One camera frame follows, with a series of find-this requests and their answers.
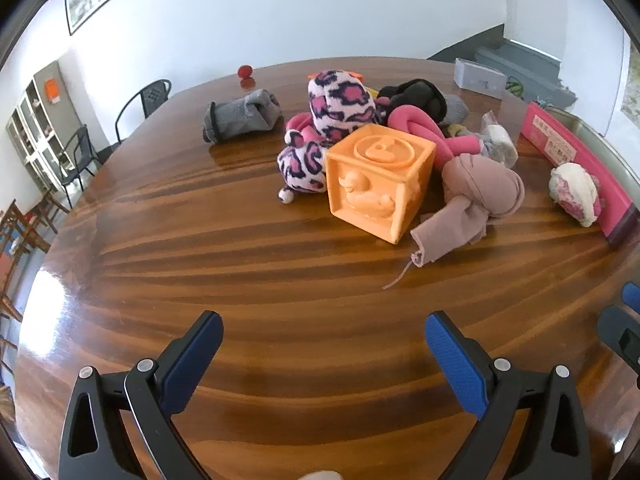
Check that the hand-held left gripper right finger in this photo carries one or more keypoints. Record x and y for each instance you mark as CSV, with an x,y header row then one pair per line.
x,y
457,365

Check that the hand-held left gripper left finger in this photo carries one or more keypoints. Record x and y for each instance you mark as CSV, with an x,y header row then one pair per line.
x,y
192,360

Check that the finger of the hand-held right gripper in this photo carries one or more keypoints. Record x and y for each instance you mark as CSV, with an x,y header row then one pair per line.
x,y
632,296
612,327

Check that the pink tin box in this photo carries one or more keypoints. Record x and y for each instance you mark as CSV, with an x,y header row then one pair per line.
x,y
615,200

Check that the cream and pink sock ball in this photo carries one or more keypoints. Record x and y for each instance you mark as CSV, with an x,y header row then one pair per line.
x,y
575,192

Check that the beige knotted stocking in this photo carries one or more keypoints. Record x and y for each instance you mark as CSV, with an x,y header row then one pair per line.
x,y
480,190

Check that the orange duck cube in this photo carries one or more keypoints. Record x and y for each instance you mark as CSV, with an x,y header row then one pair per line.
x,y
380,185

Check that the white sock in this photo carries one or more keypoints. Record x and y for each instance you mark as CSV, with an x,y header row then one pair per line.
x,y
500,142

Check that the pink leopard print sock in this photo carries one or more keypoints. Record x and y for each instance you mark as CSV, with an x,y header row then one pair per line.
x,y
302,165
345,105

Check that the pink knotted tube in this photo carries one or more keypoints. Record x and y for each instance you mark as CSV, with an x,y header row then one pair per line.
x,y
300,127
415,122

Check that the grey sock with dark cuff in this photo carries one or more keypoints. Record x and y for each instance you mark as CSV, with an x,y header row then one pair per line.
x,y
245,112

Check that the grey knotted sock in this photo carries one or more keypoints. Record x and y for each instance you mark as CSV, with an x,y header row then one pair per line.
x,y
456,109

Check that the black knotted cloth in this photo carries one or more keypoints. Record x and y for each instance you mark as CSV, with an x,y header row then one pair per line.
x,y
415,95

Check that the small orange cube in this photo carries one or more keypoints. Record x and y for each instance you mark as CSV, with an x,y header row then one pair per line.
x,y
355,75

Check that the wooden desktop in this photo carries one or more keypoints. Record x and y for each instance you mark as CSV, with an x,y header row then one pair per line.
x,y
250,260

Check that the wooden chair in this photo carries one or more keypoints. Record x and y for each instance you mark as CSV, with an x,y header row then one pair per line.
x,y
20,230

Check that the black metal chair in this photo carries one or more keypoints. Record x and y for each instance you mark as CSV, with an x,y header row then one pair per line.
x,y
80,155
155,92

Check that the green bag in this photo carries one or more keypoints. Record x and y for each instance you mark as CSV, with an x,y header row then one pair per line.
x,y
515,87

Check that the grey staircase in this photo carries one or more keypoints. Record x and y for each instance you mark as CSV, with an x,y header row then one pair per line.
x,y
525,60

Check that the white tissue box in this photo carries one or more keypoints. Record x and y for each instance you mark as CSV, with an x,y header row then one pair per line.
x,y
477,77

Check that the grey glass-door cabinet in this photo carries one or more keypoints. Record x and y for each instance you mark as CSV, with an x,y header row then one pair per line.
x,y
35,125

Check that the small red toy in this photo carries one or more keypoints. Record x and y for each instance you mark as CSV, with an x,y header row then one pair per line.
x,y
244,72

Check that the orange paper sheet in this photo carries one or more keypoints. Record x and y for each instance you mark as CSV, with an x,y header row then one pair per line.
x,y
53,91

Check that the wall scroll painting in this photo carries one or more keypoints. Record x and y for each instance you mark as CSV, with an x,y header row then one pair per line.
x,y
632,90

